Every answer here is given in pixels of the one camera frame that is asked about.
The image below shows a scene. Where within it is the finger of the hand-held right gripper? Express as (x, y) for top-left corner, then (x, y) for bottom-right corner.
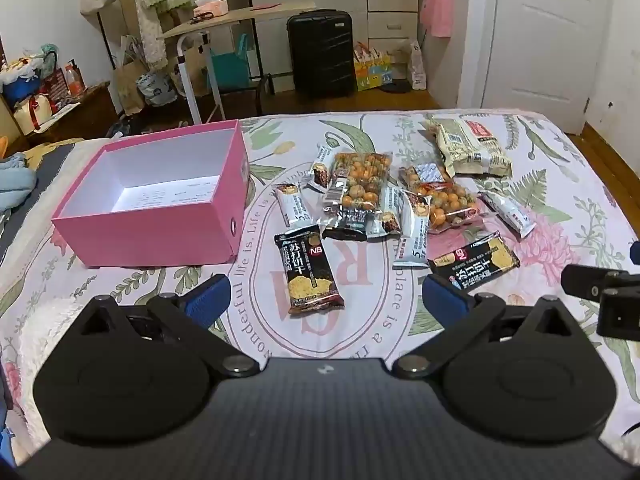
(596, 285), (640, 338)
(561, 263), (640, 298)

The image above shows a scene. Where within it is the black item on floor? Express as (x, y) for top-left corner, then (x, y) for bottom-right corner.
(107, 120), (146, 138)

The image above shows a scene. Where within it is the wooden nightstand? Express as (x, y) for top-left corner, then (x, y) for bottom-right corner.
(30, 82), (121, 147)

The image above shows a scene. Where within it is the dark grey blanket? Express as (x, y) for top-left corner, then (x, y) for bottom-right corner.
(0, 145), (76, 261)

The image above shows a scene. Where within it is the black cracker packet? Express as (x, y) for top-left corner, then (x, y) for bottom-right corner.
(274, 225), (346, 315)
(428, 231), (521, 291)

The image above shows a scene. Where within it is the clear bag of coated peanuts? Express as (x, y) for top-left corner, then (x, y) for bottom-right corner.
(398, 162), (486, 233)
(324, 151), (393, 221)

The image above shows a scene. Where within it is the beige snack packet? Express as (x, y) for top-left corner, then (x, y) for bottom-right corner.
(425, 116), (513, 177)

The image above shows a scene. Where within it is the pink item on side table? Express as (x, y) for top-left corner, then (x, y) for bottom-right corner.
(194, 0), (230, 20)

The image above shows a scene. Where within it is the blue and white patterned bag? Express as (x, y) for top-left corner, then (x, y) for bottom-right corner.
(137, 71), (176, 106)

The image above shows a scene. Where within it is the orange bottle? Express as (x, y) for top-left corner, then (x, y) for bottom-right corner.
(64, 59), (88, 98)

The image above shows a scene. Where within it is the pink hanging bag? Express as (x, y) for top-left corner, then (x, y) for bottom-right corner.
(420, 0), (453, 38)

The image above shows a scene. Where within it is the side table with white legs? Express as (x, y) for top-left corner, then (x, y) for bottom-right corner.
(159, 1), (318, 126)

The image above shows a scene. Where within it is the black clothes rack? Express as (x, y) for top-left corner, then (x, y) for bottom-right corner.
(82, 0), (136, 86)

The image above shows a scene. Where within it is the brown paper bag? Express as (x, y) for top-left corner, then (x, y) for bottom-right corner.
(115, 35), (151, 116)

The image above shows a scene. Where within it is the yellow bed cloth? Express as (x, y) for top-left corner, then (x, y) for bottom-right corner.
(25, 137), (86, 171)

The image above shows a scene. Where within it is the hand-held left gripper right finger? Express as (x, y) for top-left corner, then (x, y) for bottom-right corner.
(395, 274), (583, 379)

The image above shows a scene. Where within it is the white snack bar packet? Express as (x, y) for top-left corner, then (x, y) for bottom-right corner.
(273, 183), (313, 227)
(393, 190), (432, 267)
(305, 145), (335, 193)
(367, 187), (403, 237)
(479, 191), (537, 238)

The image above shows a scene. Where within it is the teal bag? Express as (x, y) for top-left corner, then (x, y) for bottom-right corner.
(210, 35), (251, 88)

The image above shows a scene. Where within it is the colourful gift bag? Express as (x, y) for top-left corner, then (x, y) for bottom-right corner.
(354, 42), (393, 92)

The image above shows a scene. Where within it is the blue basket with plush toys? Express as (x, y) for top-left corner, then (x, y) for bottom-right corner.
(0, 42), (61, 102)

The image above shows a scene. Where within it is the small black snack packet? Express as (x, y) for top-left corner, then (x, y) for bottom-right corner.
(322, 208), (376, 241)

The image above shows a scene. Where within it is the white door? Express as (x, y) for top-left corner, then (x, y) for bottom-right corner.
(482, 0), (616, 111)

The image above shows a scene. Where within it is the pink cardboard box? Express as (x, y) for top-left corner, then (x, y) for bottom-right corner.
(51, 120), (251, 267)

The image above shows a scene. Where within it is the white plastic bag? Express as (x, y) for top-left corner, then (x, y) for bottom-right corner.
(407, 40), (427, 91)

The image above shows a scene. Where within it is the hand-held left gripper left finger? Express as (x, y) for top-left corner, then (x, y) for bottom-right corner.
(70, 274), (261, 379)

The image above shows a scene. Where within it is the white gift box red ribbon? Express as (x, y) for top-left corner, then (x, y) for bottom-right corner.
(12, 94), (57, 136)

